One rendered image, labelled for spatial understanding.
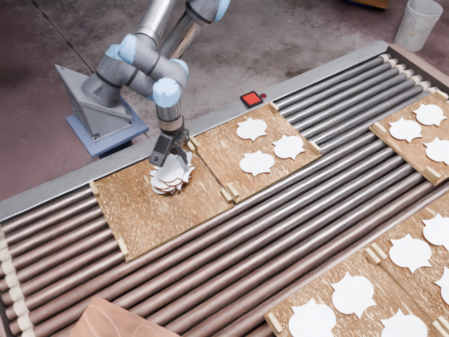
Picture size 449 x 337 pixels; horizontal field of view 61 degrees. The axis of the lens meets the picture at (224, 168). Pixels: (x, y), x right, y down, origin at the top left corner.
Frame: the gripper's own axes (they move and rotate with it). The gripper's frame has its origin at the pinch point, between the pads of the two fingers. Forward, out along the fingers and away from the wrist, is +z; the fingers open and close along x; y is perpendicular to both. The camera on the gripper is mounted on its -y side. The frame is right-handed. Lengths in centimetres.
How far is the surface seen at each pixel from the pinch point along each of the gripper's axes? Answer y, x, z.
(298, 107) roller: 59, -29, 10
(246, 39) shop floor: 225, 60, 102
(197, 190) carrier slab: -0.4, -9.7, 8.0
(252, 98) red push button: 54, -9, 9
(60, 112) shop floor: 71, 151, 102
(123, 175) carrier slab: -6.7, 18.3, 8.1
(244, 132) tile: 32.3, -14.3, 7.0
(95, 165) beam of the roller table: -6.2, 31.7, 10.2
